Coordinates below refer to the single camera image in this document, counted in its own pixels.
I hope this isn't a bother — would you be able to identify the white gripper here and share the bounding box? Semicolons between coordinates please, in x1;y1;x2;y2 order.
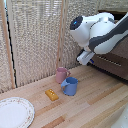
76;49;96;67

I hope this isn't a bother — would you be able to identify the pink mug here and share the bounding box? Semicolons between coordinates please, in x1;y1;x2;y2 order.
55;66;72;85

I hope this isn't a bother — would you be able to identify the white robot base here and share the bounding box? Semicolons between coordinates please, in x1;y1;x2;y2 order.
110;105;128;128

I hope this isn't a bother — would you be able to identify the woven folding screen panel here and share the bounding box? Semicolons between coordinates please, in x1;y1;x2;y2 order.
0;0;16;94
59;0;102;70
6;0;65;88

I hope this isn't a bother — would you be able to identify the blue mug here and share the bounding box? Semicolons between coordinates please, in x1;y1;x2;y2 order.
60;76;79;97

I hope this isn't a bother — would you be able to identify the yellow block with white dots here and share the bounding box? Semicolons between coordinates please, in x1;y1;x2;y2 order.
45;88;60;102

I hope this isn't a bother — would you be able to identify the white plate with floral rim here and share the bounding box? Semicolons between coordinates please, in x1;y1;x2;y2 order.
0;96;36;128

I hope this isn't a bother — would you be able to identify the silver drawer handle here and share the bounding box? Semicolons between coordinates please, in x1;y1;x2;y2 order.
96;55;123;68

